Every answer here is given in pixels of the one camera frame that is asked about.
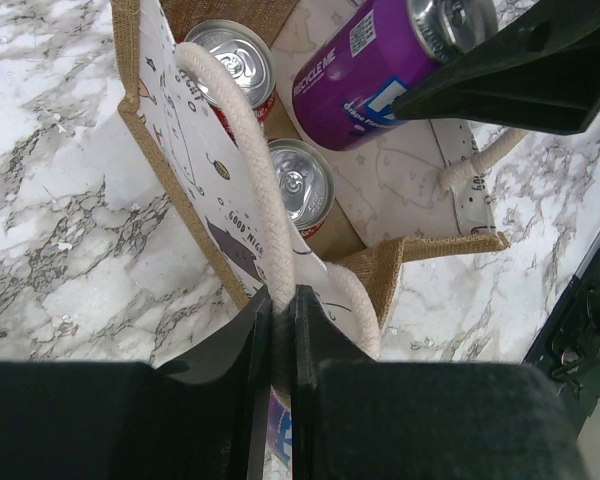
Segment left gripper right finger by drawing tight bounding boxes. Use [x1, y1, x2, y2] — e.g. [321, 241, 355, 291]
[290, 286, 585, 479]

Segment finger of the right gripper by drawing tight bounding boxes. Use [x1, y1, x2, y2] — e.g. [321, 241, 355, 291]
[393, 0, 600, 134]

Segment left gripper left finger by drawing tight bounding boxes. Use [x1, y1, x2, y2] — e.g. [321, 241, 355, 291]
[0, 290, 271, 479]

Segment purple Fanta can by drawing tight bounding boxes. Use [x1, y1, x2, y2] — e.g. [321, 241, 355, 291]
[292, 0, 498, 151]

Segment red cola can front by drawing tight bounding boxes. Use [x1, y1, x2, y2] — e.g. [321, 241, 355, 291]
[268, 138, 335, 239]

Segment red cola can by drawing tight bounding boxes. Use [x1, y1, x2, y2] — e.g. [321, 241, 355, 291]
[185, 19, 276, 129]
[268, 138, 335, 239]

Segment jute canvas tote bag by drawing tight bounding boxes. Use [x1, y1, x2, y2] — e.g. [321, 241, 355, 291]
[112, 1, 509, 346]

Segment purple can near front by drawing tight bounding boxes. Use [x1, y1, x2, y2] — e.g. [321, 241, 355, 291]
[266, 393, 293, 468]

